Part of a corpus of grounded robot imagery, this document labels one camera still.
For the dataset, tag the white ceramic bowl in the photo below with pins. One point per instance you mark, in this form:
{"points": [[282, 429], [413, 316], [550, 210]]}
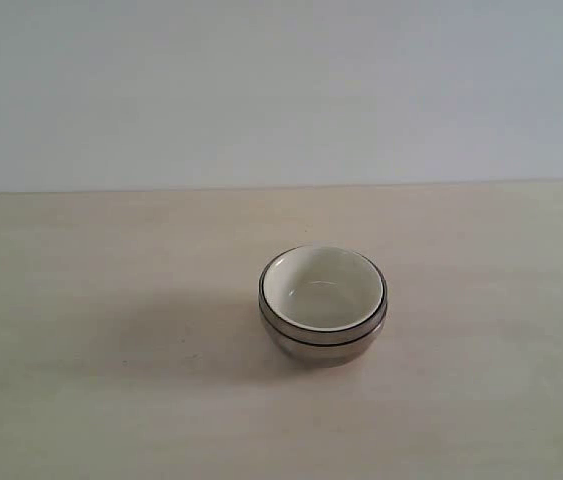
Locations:
{"points": [[323, 285]]}

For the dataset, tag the ribbed stainless steel bowl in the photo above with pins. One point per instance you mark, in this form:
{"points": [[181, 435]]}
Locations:
{"points": [[281, 322]]}

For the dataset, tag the plain stainless steel bowl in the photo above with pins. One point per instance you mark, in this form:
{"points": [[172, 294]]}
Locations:
{"points": [[313, 348]]}

